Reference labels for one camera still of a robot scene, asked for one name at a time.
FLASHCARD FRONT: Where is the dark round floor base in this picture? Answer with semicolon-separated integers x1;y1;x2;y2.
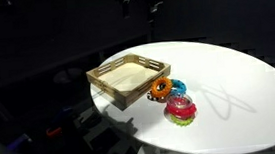
52;66;86;86

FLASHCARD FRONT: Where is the orange handled black clamp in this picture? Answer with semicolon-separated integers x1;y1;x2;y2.
31;106;83;141

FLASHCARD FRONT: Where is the orange bumpy ring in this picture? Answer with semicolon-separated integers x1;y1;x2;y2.
150;75;174;100

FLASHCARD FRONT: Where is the red ring clear dome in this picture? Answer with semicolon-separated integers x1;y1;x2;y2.
161;91;198;122

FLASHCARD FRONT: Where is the black white striped ring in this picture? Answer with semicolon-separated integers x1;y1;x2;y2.
146;89;168;105

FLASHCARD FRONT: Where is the wooden slatted tray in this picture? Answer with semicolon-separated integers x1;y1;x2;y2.
84;49;175;113

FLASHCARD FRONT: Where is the blue dotted ring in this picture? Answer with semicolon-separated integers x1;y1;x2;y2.
167;77;188;97

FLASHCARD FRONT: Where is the green gear ring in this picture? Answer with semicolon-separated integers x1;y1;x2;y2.
169;112;196;129

